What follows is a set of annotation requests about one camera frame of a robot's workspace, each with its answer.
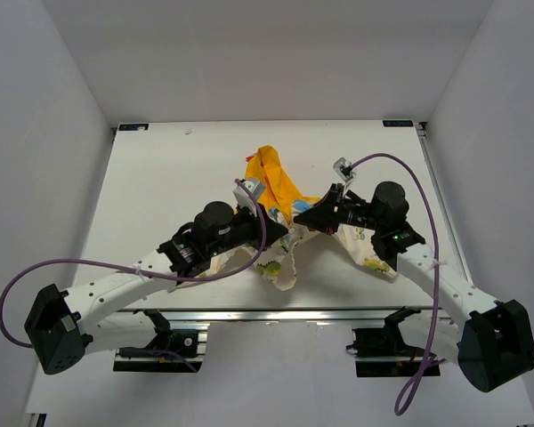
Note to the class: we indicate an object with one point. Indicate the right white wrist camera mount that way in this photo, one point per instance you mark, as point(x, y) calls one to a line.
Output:
point(345, 171)

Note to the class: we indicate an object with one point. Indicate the aluminium table right rail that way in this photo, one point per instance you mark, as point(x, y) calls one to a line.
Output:
point(445, 213)

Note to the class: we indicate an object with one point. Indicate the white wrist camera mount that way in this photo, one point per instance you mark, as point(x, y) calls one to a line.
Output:
point(345, 171)
point(247, 193)

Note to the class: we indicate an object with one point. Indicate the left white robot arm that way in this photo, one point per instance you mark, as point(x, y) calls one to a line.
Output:
point(64, 326)

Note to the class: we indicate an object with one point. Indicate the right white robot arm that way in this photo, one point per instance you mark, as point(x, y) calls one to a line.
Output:
point(491, 341)

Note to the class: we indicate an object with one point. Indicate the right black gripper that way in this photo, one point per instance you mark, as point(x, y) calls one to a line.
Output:
point(320, 215)

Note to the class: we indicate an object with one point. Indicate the aluminium table rail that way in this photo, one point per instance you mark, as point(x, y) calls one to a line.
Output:
point(278, 315)
point(445, 213)

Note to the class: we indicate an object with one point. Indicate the blue table label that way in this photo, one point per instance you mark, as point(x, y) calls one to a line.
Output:
point(397, 123)
point(141, 127)

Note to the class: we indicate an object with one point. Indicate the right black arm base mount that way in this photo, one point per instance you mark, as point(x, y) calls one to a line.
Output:
point(377, 346)

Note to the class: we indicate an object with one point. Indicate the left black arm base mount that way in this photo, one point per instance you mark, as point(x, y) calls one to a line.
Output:
point(176, 347)

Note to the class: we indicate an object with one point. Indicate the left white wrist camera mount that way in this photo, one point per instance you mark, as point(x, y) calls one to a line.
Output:
point(247, 193)

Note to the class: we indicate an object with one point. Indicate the right blue table label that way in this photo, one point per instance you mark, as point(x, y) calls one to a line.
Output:
point(397, 123)

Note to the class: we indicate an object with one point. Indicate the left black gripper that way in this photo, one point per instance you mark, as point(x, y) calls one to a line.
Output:
point(255, 223)

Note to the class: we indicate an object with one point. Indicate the left blue table label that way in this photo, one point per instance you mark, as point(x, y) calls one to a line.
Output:
point(141, 127)

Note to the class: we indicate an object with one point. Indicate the aluminium table front rail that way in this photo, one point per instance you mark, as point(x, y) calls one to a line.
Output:
point(278, 315)

